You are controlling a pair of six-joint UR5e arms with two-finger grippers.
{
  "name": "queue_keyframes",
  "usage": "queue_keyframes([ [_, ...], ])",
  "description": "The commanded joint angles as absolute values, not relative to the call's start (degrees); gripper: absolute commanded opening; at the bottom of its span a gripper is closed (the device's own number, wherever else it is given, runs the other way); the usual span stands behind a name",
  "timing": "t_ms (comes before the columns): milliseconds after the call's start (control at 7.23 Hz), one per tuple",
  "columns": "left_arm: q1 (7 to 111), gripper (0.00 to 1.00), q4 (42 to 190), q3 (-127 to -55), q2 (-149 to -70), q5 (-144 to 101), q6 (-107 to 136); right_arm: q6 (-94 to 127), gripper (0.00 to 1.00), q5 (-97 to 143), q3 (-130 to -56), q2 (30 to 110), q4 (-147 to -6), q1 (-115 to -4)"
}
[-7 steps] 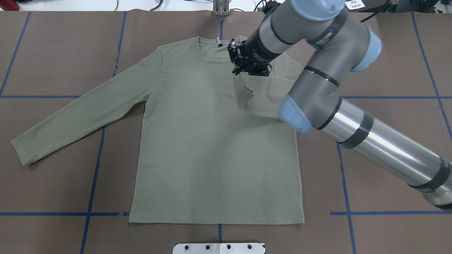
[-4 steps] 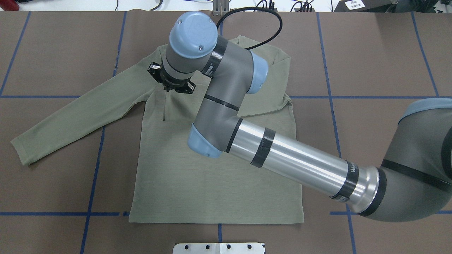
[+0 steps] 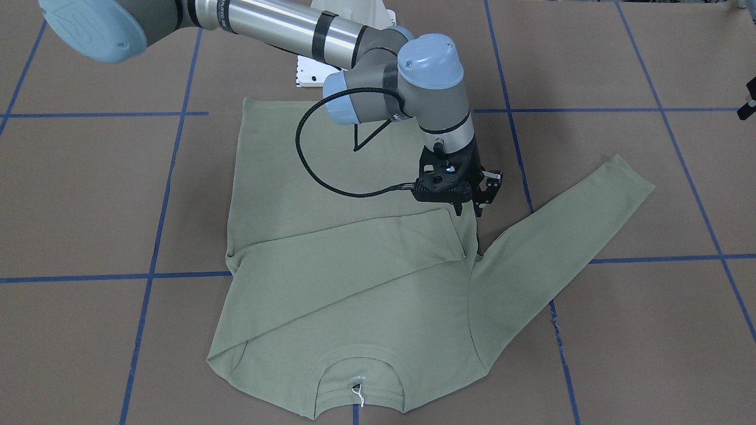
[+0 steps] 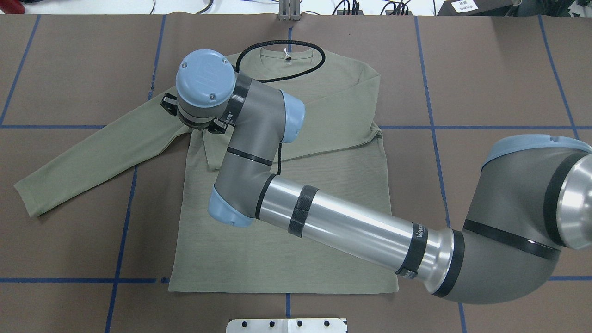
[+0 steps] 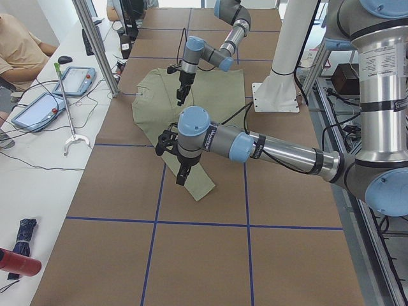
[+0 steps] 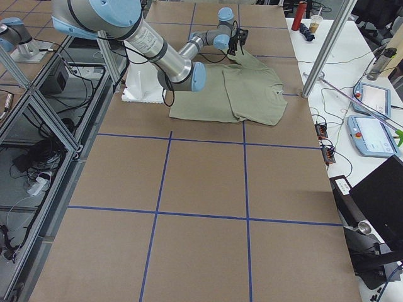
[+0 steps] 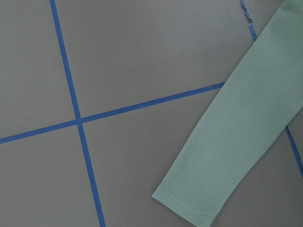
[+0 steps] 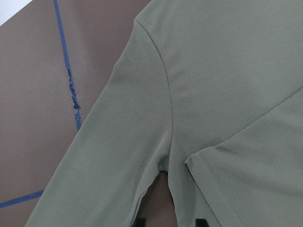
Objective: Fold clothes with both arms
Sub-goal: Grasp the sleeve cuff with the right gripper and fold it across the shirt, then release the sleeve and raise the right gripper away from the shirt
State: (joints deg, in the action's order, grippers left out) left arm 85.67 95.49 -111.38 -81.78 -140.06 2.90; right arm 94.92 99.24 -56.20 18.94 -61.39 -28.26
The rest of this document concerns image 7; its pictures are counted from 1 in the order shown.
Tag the olive green long-sleeve shirt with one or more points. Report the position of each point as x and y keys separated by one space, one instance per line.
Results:
x=261 y=96

